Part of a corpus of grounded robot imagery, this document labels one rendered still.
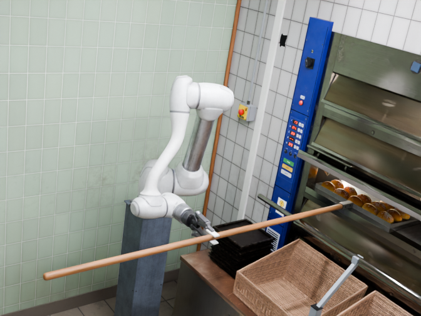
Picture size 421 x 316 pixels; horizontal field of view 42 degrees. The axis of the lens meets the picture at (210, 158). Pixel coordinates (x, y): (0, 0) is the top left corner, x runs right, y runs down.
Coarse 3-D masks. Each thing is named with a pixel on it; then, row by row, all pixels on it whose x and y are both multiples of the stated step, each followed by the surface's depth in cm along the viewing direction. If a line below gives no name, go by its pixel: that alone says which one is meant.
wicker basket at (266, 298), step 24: (264, 264) 328; (288, 264) 341; (312, 264) 328; (240, 288) 315; (264, 288) 329; (288, 288) 333; (360, 288) 302; (264, 312) 300; (288, 312) 310; (336, 312) 290
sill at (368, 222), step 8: (312, 192) 330; (320, 192) 327; (320, 200) 325; (328, 200) 320; (336, 200) 320; (352, 208) 312; (352, 216) 307; (360, 216) 303; (368, 224) 299; (376, 224) 296; (376, 232) 295; (384, 232) 291; (392, 232) 291; (392, 240) 288; (400, 240) 284; (408, 240) 284; (408, 248) 280; (416, 248) 277
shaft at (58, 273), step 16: (320, 208) 297; (336, 208) 304; (256, 224) 268; (272, 224) 274; (192, 240) 245; (208, 240) 250; (128, 256) 225; (144, 256) 230; (48, 272) 206; (64, 272) 208; (80, 272) 213
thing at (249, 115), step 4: (240, 104) 363; (244, 104) 362; (240, 108) 364; (244, 108) 360; (248, 108) 358; (252, 108) 360; (244, 112) 361; (248, 112) 359; (252, 112) 361; (240, 116) 364; (244, 116) 361; (248, 116) 360; (252, 116) 362; (248, 120) 361; (252, 120) 364
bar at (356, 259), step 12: (276, 204) 302; (312, 228) 282; (324, 240) 276; (348, 252) 264; (360, 264) 259; (384, 276) 249; (336, 288) 259; (408, 288) 241; (324, 300) 257; (420, 300) 235; (312, 312) 256
